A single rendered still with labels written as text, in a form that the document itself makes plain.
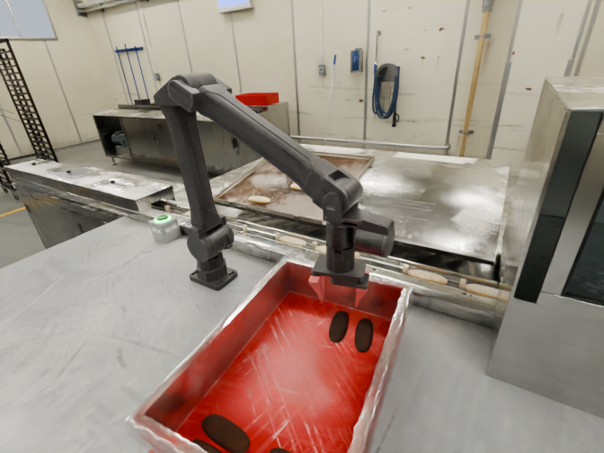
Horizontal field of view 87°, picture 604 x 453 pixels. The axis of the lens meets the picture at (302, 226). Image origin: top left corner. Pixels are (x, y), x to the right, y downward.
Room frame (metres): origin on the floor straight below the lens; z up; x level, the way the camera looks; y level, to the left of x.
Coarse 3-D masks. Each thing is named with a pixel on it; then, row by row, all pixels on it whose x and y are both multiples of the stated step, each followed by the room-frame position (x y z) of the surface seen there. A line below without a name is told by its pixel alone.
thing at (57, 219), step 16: (128, 176) 1.86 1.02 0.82; (32, 192) 1.74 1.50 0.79; (176, 192) 1.53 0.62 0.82; (32, 208) 1.80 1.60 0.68; (48, 208) 1.68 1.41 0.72; (64, 208) 1.56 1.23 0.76; (80, 208) 1.46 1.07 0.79; (96, 208) 1.39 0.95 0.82; (48, 224) 1.73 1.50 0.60; (64, 224) 1.61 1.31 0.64; (80, 224) 1.50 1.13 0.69; (96, 224) 1.41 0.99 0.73; (48, 240) 1.80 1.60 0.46; (64, 240) 1.67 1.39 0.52
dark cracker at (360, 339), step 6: (366, 318) 0.56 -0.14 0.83; (360, 324) 0.54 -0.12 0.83; (366, 324) 0.54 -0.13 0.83; (372, 324) 0.54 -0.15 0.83; (360, 330) 0.52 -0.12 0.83; (366, 330) 0.52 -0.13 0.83; (372, 330) 0.53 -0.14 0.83; (360, 336) 0.51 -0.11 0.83; (366, 336) 0.50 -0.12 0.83; (372, 336) 0.51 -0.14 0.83; (360, 342) 0.49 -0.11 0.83; (366, 342) 0.49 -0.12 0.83; (360, 348) 0.48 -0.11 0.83; (366, 348) 0.48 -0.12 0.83
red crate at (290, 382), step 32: (288, 320) 0.58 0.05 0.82; (320, 320) 0.57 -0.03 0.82; (352, 320) 0.57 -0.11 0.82; (384, 320) 0.56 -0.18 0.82; (256, 352) 0.49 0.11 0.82; (288, 352) 0.48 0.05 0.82; (320, 352) 0.48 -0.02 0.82; (352, 352) 0.47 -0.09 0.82; (224, 384) 0.42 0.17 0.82; (256, 384) 0.41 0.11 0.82; (288, 384) 0.41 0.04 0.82; (320, 384) 0.40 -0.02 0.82; (352, 384) 0.40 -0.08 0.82; (192, 416) 0.36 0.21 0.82; (224, 416) 0.35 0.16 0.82; (256, 416) 0.35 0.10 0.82; (288, 416) 0.35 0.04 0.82; (320, 416) 0.34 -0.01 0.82; (352, 416) 0.34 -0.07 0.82; (256, 448) 0.30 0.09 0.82; (288, 448) 0.29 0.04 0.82; (320, 448) 0.29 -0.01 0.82
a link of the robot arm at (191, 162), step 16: (192, 80) 0.70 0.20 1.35; (208, 80) 0.73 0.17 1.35; (160, 96) 0.74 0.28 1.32; (176, 112) 0.73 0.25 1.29; (192, 112) 0.76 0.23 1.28; (176, 128) 0.74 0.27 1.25; (192, 128) 0.75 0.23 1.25; (176, 144) 0.75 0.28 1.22; (192, 144) 0.75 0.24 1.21; (192, 160) 0.74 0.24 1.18; (192, 176) 0.74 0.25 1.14; (208, 176) 0.77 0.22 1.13; (192, 192) 0.74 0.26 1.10; (208, 192) 0.75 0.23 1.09; (192, 208) 0.75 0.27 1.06; (208, 208) 0.74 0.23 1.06; (192, 224) 0.74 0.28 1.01; (208, 224) 0.73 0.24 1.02; (224, 224) 0.79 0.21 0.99; (192, 240) 0.73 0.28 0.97; (208, 240) 0.72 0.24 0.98; (208, 256) 0.70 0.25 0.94
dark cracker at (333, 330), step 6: (342, 312) 0.59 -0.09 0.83; (336, 318) 0.56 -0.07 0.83; (342, 318) 0.56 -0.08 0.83; (336, 324) 0.54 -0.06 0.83; (342, 324) 0.54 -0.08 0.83; (330, 330) 0.53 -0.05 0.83; (336, 330) 0.53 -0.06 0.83; (342, 330) 0.53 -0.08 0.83; (330, 336) 0.51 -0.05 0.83; (336, 336) 0.51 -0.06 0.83; (342, 336) 0.51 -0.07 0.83; (336, 342) 0.50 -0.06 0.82
